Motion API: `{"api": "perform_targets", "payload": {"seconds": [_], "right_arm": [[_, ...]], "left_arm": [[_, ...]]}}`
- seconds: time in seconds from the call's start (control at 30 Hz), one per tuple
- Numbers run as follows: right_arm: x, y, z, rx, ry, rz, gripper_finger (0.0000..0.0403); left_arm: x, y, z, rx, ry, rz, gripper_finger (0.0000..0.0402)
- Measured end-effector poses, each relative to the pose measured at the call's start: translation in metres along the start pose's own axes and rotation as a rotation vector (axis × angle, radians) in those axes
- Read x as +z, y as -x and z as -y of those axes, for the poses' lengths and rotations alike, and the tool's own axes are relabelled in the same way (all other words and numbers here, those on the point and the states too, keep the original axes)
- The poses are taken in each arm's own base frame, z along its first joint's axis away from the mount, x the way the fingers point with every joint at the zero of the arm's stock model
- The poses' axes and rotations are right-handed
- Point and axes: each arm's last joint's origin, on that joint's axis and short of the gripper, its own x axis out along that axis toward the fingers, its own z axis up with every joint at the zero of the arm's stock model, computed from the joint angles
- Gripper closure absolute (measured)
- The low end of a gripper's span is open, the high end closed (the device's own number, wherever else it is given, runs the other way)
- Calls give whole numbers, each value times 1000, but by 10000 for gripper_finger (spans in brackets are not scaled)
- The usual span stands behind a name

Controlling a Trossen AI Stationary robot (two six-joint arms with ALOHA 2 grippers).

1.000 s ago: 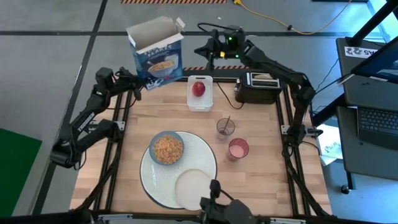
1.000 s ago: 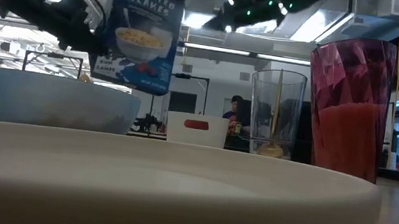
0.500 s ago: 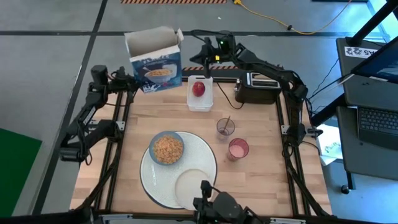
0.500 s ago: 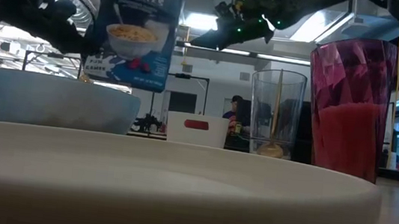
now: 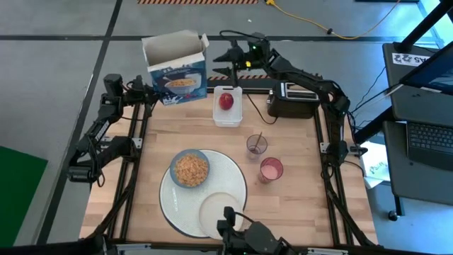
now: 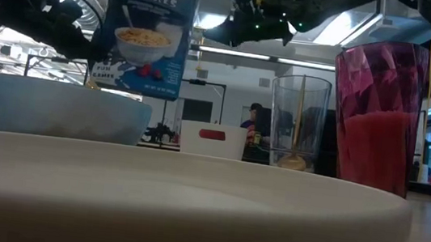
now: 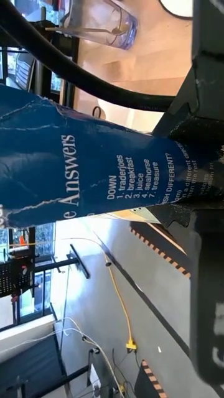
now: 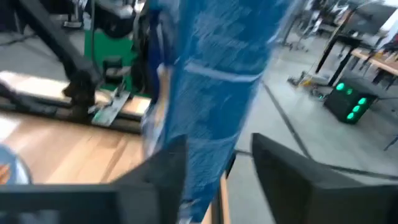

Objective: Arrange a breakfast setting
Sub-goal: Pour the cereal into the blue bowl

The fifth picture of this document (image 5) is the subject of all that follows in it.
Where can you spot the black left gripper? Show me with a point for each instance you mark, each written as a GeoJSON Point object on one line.
{"type": "Point", "coordinates": [141, 92]}

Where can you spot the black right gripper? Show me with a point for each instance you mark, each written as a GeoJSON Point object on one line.
{"type": "Point", "coordinates": [256, 56]}

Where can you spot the red apple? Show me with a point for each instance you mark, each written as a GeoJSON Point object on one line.
{"type": "Point", "coordinates": [226, 101]}

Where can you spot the blue cereal box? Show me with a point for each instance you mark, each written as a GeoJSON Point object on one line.
{"type": "Point", "coordinates": [177, 71]}

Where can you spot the clear drinking glass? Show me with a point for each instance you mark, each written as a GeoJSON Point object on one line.
{"type": "Point", "coordinates": [252, 150]}

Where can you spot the pink tumbler with juice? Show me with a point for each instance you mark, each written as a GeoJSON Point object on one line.
{"type": "Point", "coordinates": [271, 171]}

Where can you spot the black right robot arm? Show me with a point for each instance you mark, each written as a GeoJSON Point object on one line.
{"type": "Point", "coordinates": [304, 78]}

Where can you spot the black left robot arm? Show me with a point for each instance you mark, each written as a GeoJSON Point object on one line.
{"type": "Point", "coordinates": [106, 106]}

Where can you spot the striped hazard tape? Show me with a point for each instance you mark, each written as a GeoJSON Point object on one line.
{"type": "Point", "coordinates": [221, 77]}

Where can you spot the clear plastic container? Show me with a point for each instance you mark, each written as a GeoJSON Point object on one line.
{"type": "Point", "coordinates": [228, 118]}

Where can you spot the black toaster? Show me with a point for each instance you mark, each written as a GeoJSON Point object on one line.
{"type": "Point", "coordinates": [293, 104]}

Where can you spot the blue cereal bowl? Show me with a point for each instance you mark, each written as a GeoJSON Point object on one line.
{"type": "Point", "coordinates": [172, 168]}

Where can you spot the thin wooden stick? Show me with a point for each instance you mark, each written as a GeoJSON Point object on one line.
{"type": "Point", "coordinates": [258, 141]}

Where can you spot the golden cereal flakes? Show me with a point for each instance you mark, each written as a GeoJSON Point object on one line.
{"type": "Point", "coordinates": [191, 170]}

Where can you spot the round white woven placemat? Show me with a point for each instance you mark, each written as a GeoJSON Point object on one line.
{"type": "Point", "coordinates": [184, 209]}

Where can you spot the white plate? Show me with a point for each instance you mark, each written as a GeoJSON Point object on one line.
{"type": "Point", "coordinates": [214, 209]}

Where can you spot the green floor mat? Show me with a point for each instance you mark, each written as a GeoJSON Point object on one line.
{"type": "Point", "coordinates": [17, 198]}

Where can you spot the white paper sheet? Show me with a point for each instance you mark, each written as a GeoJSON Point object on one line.
{"type": "Point", "coordinates": [375, 166]}

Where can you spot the white printed label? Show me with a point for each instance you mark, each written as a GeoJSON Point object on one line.
{"type": "Point", "coordinates": [410, 59]}

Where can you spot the grey equipment cart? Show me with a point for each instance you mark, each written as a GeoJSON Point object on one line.
{"type": "Point", "coordinates": [417, 106]}

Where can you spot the black metal stand pole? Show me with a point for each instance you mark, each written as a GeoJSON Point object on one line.
{"type": "Point", "coordinates": [426, 23]}

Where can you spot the dark monitor screen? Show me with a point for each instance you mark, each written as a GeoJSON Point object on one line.
{"type": "Point", "coordinates": [431, 72]}

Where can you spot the laptop keyboard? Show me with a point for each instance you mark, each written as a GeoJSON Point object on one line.
{"type": "Point", "coordinates": [430, 141]}

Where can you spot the black table-level camera mount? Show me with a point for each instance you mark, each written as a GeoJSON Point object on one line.
{"type": "Point", "coordinates": [258, 237]}

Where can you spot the black aluminium table frame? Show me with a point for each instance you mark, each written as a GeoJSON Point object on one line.
{"type": "Point", "coordinates": [330, 216]}

